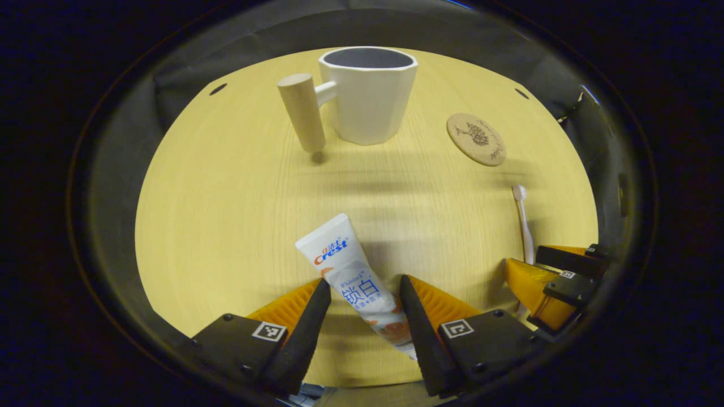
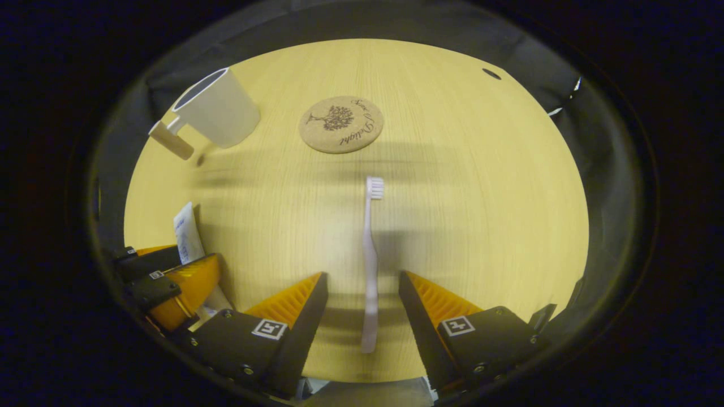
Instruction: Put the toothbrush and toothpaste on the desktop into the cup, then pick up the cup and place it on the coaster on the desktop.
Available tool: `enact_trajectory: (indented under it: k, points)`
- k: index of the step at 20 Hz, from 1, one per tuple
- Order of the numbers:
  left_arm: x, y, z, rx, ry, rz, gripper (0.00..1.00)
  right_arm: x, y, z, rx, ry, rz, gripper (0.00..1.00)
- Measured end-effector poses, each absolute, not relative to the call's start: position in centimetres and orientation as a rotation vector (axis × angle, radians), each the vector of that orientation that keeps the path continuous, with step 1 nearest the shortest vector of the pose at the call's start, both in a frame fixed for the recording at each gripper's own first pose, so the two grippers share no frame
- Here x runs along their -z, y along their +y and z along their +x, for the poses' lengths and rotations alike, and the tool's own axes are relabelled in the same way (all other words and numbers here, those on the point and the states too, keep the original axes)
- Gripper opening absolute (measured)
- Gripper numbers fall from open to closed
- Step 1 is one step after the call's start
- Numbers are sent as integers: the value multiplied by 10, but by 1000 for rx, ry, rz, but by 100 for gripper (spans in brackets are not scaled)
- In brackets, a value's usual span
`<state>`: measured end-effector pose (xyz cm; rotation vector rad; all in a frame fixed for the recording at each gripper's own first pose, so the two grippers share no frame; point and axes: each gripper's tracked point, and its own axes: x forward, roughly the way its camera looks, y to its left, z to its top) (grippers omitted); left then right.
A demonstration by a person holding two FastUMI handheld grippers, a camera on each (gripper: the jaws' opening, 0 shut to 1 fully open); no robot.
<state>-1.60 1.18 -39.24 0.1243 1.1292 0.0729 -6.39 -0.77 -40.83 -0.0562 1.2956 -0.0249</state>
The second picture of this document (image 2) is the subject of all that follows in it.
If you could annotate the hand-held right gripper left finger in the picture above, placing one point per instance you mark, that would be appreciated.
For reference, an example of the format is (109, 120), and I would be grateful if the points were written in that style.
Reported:
(305, 333)

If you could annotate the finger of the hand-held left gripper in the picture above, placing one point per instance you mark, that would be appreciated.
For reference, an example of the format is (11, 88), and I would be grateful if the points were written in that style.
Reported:
(150, 263)
(192, 282)

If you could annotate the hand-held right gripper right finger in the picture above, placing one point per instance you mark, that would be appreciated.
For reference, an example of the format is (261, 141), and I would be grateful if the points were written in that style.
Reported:
(421, 328)

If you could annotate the white toothpaste tube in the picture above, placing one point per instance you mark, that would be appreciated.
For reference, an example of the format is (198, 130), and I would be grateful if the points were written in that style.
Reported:
(188, 234)

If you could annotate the white toothbrush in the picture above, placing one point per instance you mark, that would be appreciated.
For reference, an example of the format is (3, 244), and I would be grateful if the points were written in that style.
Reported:
(370, 265)

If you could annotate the white cup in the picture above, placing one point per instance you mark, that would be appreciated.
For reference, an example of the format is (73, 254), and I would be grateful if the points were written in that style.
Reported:
(220, 113)

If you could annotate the round cork coaster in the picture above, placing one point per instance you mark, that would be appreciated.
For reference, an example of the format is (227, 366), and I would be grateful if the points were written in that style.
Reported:
(341, 124)

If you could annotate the wooden desktop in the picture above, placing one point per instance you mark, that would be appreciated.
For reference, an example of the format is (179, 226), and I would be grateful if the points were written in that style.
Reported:
(452, 198)

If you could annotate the black table clamp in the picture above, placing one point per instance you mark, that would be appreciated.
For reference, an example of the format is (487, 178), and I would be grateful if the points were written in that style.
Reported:
(542, 319)

